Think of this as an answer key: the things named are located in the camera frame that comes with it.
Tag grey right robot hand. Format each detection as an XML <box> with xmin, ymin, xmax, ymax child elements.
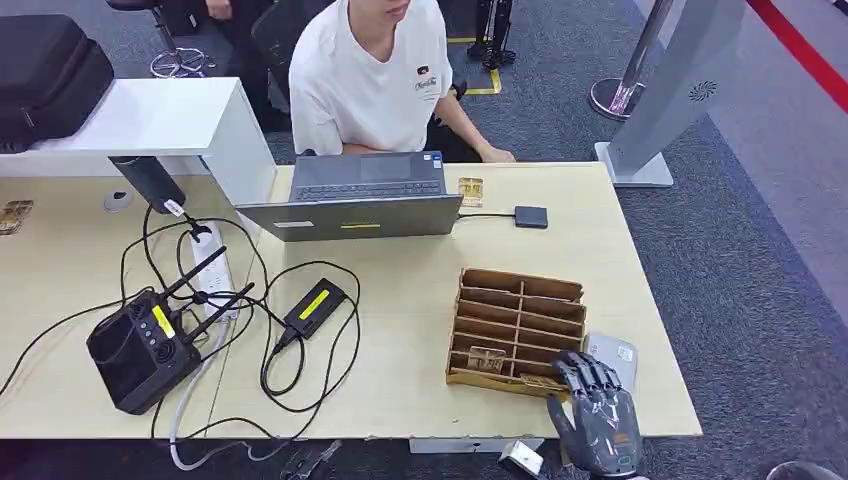
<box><xmin>545</xmin><ymin>351</ymin><xmax>644</xmax><ymax>478</ymax></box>

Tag white card packet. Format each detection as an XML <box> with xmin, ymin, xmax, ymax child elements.
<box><xmin>582</xmin><ymin>332</ymin><xmax>639</xmax><ymax>392</ymax></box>

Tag brown printed card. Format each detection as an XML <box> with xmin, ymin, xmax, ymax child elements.
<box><xmin>466</xmin><ymin>345</ymin><xmax>508</xmax><ymax>374</ymax></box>

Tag wooden slotted card box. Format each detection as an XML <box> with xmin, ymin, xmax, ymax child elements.
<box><xmin>445</xmin><ymin>267</ymin><xmax>588</xmax><ymax>400</ymax></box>

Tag grey round object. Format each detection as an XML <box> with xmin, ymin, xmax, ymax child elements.
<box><xmin>767</xmin><ymin>461</ymin><xmax>846</xmax><ymax>480</ymax></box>

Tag small black hub box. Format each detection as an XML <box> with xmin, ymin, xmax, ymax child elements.
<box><xmin>513</xmin><ymin>205</ymin><xmax>550</xmax><ymax>231</ymax></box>

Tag black power adapter yellow label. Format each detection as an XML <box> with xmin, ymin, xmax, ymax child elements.
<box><xmin>283</xmin><ymin>278</ymin><xmax>348</xmax><ymax>340</ymax></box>

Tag grey laptop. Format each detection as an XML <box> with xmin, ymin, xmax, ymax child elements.
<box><xmin>235</xmin><ymin>150</ymin><xmax>464</xmax><ymax>243</ymax></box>

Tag grey kiosk stand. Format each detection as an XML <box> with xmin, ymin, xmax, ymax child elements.
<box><xmin>594</xmin><ymin>0</ymin><xmax>747</xmax><ymax>189</ymax></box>

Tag black stand legs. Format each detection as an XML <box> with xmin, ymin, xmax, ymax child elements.
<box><xmin>466</xmin><ymin>0</ymin><xmax>517</xmax><ymax>71</ymax></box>

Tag person in white shirt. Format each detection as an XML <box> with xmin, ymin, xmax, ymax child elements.
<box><xmin>288</xmin><ymin>0</ymin><xmax>517</xmax><ymax>164</ymax></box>

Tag white power strip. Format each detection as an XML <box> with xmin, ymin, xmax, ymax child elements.
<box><xmin>189</xmin><ymin>220</ymin><xmax>238</xmax><ymax>323</ymax></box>

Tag black router with antennas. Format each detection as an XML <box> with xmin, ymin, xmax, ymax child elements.
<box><xmin>86</xmin><ymin>246</ymin><xmax>256</xmax><ymax>417</ymax></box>

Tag black office chair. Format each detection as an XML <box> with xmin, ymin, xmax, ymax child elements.
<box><xmin>250</xmin><ymin>0</ymin><xmax>333</xmax><ymax>107</ymax></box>

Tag black cylinder device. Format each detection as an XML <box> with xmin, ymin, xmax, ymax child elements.
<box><xmin>107</xmin><ymin>155</ymin><xmax>188</xmax><ymax>217</ymax></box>

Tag white raised counter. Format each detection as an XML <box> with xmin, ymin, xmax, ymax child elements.
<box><xmin>0</xmin><ymin>77</ymin><xmax>278</xmax><ymax>207</ymax></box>

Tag black stool with chrome base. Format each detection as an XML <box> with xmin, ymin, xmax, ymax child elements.
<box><xmin>105</xmin><ymin>0</ymin><xmax>217</xmax><ymax>79</ymax></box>

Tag person in dark clothes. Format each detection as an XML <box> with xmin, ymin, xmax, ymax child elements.
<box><xmin>198</xmin><ymin>0</ymin><xmax>286</xmax><ymax>130</ymax></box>

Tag black carry bag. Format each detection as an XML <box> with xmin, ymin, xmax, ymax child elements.
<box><xmin>0</xmin><ymin>14</ymin><xmax>115</xmax><ymax>154</ymax></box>

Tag silver stanchion post with base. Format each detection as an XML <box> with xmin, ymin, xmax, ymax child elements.
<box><xmin>589</xmin><ymin>0</ymin><xmax>674</xmax><ymax>123</ymax></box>

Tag black adapter cable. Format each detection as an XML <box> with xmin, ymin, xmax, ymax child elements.
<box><xmin>259</xmin><ymin>260</ymin><xmax>363</xmax><ymax>399</ymax></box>

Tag white power strip cable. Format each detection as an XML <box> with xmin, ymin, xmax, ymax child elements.
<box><xmin>167</xmin><ymin>317</ymin><xmax>280</xmax><ymax>473</ymax></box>

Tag long black router cable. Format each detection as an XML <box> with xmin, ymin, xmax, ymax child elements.
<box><xmin>0</xmin><ymin>288</ymin><xmax>154</xmax><ymax>399</ymax></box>

